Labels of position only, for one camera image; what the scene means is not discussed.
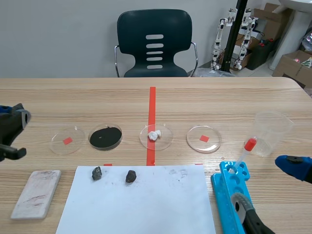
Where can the small dark stone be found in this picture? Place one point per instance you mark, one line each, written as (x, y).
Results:
(97, 173)
(130, 177)

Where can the white robot figure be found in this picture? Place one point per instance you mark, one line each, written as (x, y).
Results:
(220, 39)
(246, 39)

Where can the empty clear glass dish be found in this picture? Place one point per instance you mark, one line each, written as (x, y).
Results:
(204, 139)
(67, 141)

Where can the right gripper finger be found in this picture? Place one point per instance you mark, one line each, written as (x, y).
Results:
(293, 167)
(251, 214)

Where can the white lump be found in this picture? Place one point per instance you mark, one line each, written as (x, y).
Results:
(154, 134)

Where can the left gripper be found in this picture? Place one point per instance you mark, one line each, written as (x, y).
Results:
(7, 129)

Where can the dropper with red bulb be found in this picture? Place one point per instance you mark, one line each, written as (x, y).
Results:
(246, 148)

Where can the white sheet of paper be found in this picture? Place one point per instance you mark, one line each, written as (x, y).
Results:
(136, 204)

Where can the dark blue chair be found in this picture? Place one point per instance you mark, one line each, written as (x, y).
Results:
(154, 44)

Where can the clear plastic beaker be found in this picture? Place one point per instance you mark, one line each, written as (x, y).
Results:
(270, 131)

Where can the turquoise rack with round holes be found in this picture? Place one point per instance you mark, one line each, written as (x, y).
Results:
(225, 195)

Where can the brown cardboard box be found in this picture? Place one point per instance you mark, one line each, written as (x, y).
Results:
(270, 22)
(292, 65)

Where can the black case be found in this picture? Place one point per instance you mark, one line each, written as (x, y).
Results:
(259, 54)

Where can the small white tile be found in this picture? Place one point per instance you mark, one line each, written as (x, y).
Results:
(36, 193)

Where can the glass dish with black powder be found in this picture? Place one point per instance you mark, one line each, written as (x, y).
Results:
(105, 137)

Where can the black metal rail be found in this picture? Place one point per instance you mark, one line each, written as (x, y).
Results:
(232, 36)

